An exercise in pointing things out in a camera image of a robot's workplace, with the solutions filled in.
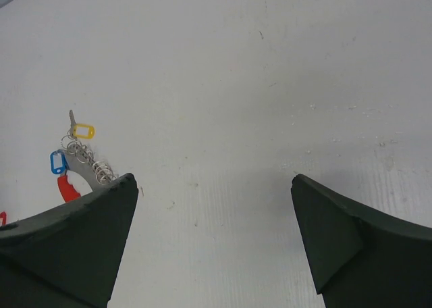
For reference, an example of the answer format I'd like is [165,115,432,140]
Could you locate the blue tag key on holder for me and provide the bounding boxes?
[50,149,68,176]

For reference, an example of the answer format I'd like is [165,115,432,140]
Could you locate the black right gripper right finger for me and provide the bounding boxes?
[291,174,431,307]

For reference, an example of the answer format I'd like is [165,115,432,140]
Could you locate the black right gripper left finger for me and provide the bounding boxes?
[1,173,138,307]

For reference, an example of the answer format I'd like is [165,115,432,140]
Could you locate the red tag key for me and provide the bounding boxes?
[0,211,7,226]

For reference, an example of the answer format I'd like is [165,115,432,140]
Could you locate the yellow tag key on holder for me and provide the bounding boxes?
[69,110,95,140]

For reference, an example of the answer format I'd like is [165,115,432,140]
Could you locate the metal keyring holder red handle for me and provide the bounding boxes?
[53,139,117,203]

